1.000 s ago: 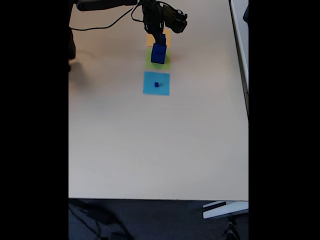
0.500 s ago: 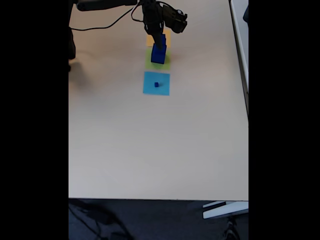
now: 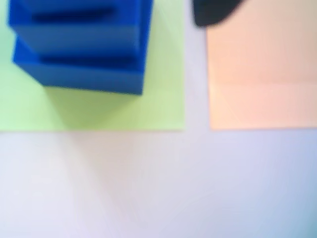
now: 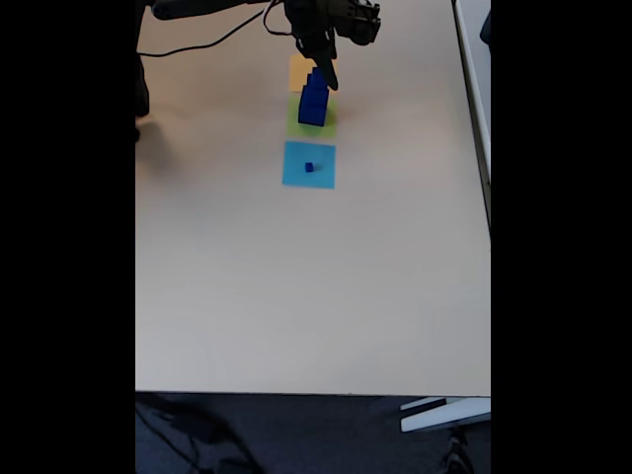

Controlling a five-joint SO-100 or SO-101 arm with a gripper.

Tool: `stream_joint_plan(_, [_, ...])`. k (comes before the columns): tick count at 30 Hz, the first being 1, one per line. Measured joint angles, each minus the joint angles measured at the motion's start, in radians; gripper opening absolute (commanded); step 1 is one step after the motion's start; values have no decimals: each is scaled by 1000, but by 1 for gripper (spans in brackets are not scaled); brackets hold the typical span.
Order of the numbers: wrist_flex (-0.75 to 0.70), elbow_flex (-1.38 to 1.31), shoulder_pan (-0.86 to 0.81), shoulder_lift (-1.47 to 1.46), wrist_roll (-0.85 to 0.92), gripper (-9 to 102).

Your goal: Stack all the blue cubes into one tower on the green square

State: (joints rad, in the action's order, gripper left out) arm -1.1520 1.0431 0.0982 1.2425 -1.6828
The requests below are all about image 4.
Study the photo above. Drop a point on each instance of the small blue cube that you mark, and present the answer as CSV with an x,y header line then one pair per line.
x,y
315,79

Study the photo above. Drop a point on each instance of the medium blue cube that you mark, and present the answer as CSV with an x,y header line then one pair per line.
x,y
316,96

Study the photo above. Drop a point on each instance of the large blue cube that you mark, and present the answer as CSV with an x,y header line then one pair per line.
x,y
311,116

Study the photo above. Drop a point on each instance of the orange paper square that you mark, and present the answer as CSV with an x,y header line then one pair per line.
x,y
295,79

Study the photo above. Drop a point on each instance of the green paper square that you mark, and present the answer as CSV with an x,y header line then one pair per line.
x,y
292,129

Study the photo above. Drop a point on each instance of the light blue paper square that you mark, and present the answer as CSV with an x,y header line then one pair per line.
x,y
296,158

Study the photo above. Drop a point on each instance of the white neighbouring table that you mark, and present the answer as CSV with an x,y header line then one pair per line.
x,y
474,99

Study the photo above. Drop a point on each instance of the dark blue object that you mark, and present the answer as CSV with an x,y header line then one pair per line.
x,y
487,27

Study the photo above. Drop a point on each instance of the white table foot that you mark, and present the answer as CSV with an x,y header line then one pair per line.
x,y
444,417

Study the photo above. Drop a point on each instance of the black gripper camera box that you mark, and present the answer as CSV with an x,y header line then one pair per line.
x,y
363,22

